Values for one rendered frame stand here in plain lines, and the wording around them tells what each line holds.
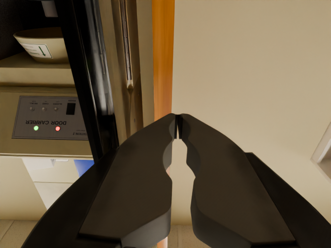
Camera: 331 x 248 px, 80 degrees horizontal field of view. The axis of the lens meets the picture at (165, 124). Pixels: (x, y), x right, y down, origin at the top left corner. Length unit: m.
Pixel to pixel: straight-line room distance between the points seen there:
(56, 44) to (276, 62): 0.78
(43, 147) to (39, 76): 0.15
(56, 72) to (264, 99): 0.82
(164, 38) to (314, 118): 0.97
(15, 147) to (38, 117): 0.07
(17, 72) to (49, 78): 0.06
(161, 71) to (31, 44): 0.28
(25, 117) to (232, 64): 0.73
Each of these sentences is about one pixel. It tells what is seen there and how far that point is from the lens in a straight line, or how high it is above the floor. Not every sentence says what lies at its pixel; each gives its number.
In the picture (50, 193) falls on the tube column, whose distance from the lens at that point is 0.74.
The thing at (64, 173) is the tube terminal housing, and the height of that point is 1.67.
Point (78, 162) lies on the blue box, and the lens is 0.43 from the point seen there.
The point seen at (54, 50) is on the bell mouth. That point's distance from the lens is 0.49.
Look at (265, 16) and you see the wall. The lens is 0.89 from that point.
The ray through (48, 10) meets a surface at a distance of 0.54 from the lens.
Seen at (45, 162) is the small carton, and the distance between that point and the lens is 0.51.
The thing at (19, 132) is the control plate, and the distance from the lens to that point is 0.47.
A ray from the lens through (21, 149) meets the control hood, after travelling 0.47.
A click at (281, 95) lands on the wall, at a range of 1.02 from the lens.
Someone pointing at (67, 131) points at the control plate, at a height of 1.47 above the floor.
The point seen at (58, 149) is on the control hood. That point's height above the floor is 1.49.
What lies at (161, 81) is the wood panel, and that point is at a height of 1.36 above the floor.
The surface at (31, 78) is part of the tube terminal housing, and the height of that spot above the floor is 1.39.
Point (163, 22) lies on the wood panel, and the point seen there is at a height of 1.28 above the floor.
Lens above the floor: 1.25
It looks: 33 degrees up
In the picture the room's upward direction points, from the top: 179 degrees counter-clockwise
